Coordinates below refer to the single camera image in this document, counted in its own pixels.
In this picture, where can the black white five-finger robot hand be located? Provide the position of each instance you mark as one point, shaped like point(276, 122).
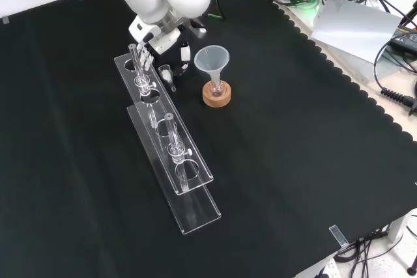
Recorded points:
point(164, 41)

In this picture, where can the clear glass weighing funnel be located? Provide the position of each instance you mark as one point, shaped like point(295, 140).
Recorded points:
point(166, 74)

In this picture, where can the translucent plastic funnel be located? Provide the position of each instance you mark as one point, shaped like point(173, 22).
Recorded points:
point(211, 60)

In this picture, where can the clear acrylic funnel stand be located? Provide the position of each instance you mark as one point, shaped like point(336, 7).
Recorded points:
point(169, 147)

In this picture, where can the small round-bottom glass flask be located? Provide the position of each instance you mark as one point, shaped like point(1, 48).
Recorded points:
point(216, 89)

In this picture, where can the black bench cloth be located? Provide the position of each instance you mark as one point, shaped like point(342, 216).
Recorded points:
point(293, 144)

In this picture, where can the pale grey board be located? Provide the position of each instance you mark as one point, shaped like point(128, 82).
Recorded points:
point(352, 27)

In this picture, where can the black power adapter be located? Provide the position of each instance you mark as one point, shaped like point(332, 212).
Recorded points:
point(405, 38)

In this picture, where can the black tripod leg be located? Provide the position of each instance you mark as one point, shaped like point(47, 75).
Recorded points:
point(410, 14)

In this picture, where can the clear tape strip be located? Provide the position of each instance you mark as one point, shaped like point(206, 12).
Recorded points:
point(339, 236)

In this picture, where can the white power strip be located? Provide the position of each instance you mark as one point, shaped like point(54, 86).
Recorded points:
point(327, 268)

